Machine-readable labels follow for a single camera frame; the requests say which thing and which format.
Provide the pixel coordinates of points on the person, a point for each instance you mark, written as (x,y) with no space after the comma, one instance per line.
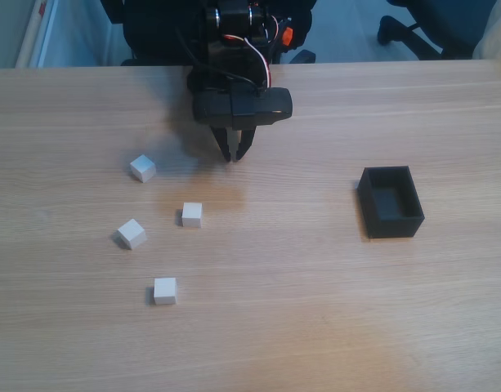
(499,36)

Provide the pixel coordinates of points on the black open box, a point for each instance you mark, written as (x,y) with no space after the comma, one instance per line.
(391,228)

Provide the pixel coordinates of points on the white board panel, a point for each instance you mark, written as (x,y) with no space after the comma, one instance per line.
(33,32)

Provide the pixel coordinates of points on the black oval camera box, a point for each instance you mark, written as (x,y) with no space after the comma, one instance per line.
(254,106)

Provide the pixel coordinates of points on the black clamp orange knob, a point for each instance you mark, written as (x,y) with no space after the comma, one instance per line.
(287,36)

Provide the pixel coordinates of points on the white cube block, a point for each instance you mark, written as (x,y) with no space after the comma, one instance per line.
(131,233)
(192,215)
(165,290)
(143,168)

